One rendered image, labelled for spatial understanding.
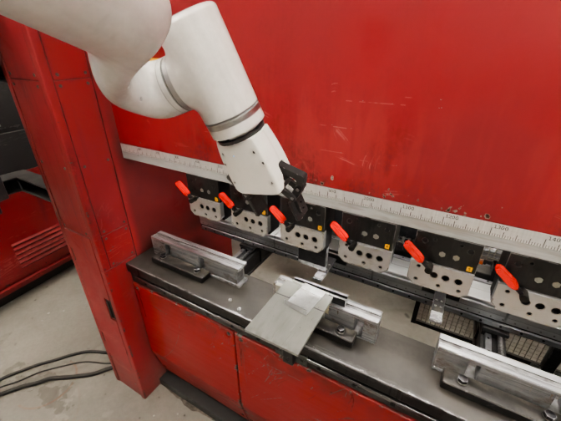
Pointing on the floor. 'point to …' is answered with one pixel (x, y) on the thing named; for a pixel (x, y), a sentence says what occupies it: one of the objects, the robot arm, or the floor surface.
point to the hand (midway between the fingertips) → (279, 209)
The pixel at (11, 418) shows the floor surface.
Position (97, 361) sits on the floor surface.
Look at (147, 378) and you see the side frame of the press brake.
